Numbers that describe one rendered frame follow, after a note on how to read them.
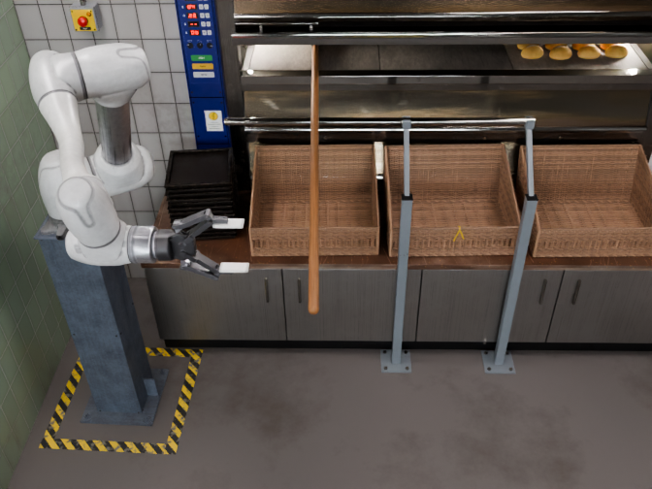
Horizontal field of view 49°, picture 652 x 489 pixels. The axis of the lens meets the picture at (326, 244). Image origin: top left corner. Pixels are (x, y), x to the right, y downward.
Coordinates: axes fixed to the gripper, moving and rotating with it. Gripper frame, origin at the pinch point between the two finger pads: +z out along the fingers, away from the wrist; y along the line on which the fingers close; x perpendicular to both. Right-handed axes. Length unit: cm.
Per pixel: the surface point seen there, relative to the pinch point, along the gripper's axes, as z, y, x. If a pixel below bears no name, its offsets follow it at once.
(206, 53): -37, 19, -150
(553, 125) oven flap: 114, 54, -154
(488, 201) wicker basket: 89, 90, -145
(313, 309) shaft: 16.0, 29.3, -9.1
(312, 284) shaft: 15.2, 28.8, -18.4
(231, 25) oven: -26, 8, -153
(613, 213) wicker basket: 145, 89, -136
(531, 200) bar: 94, 53, -96
